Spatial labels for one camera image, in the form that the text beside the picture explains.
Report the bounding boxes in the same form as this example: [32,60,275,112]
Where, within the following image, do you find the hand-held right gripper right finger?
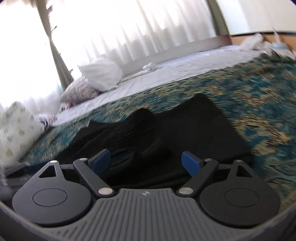
[175,151,258,199]

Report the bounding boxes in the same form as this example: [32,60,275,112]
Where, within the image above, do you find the white sheer curtain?
[46,0,218,70]

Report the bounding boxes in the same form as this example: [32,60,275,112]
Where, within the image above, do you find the wooden bed frame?
[231,32,296,51]

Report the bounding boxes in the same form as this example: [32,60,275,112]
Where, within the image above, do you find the white flowered bolster cushion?
[0,101,46,168]

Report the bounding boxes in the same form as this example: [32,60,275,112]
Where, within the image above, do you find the pink floral pillow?
[59,101,73,113]

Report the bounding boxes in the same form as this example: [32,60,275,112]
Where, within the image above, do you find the rumpled white cloth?
[240,33,276,51]

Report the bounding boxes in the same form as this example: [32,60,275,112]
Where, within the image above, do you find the black pants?
[53,94,254,189]

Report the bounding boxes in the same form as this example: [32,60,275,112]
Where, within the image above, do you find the blue patterned blanket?
[20,50,296,210]

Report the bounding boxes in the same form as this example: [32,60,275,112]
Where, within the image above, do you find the small crumpled white cloth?
[142,62,158,71]

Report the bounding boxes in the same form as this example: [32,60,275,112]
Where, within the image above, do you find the grey floral pillow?
[60,77,100,103]

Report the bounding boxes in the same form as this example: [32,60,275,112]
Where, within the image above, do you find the grey-green curtain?
[205,0,232,45]
[38,0,75,87]

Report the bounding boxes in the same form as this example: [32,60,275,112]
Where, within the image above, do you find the white bed sheet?
[53,44,265,127]

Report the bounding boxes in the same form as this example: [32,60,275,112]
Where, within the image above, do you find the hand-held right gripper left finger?
[35,149,115,199]

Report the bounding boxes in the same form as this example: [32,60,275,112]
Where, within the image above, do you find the grey bed headboard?
[122,34,232,74]

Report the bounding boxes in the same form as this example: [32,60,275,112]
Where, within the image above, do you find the white pillow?
[77,57,123,91]

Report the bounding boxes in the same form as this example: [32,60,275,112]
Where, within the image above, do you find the light blue packet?
[272,42,290,53]

